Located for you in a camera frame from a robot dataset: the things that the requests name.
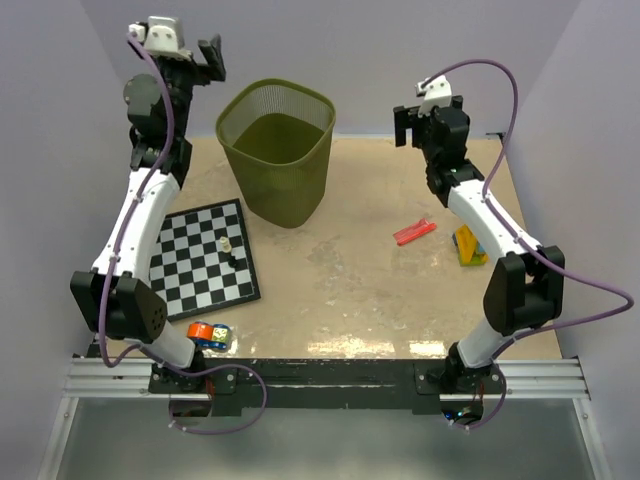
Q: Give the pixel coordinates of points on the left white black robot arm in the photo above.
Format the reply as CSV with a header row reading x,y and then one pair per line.
x,y
115,296

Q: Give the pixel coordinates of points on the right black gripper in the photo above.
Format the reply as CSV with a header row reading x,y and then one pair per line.
x,y
408,118

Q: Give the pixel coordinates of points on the cream chess piece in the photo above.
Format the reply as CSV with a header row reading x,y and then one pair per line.
x,y
225,245

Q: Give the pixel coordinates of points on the olive green mesh trash bin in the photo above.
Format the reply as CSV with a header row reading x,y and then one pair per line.
x,y
277,137

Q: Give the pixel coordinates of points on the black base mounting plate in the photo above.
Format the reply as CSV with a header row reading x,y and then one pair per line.
x,y
424,387

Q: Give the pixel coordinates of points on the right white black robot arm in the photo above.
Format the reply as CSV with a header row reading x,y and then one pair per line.
x,y
525,290

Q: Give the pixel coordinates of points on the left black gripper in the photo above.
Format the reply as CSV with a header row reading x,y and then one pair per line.
x,y
214,68

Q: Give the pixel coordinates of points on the colourful toy block stack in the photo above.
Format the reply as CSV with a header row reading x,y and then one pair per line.
x,y
469,250

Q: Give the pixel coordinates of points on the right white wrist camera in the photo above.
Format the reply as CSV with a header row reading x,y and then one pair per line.
x,y
434,92

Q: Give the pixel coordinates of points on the orange blue toy car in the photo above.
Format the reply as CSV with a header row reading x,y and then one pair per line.
x,y
212,336

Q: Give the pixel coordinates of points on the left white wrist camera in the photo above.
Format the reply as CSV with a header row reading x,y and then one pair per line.
x,y
161,36

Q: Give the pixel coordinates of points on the black white chessboard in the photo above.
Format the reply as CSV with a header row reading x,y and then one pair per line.
x,y
188,268

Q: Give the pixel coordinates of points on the red plastic trash bag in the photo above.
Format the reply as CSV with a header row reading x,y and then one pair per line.
x,y
414,231

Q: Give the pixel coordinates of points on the black chess piece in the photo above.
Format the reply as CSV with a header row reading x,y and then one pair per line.
x,y
233,261

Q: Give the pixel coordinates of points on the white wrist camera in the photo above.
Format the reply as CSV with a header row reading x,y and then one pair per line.
x,y
161,36
434,92

